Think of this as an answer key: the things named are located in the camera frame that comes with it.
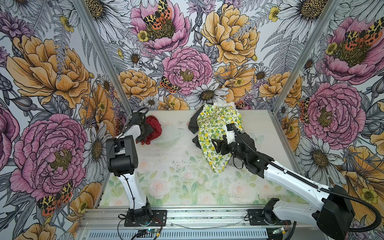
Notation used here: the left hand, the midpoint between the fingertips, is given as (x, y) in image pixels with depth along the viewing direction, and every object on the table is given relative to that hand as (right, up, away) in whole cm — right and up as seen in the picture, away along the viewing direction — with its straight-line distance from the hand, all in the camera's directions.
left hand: (147, 135), depth 101 cm
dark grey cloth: (+31, +6, +6) cm, 32 cm away
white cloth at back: (+54, +22, +9) cm, 59 cm away
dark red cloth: (+3, +10, +3) cm, 11 cm away
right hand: (+44, -2, -23) cm, 50 cm away
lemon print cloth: (+43, +10, -1) cm, 45 cm away
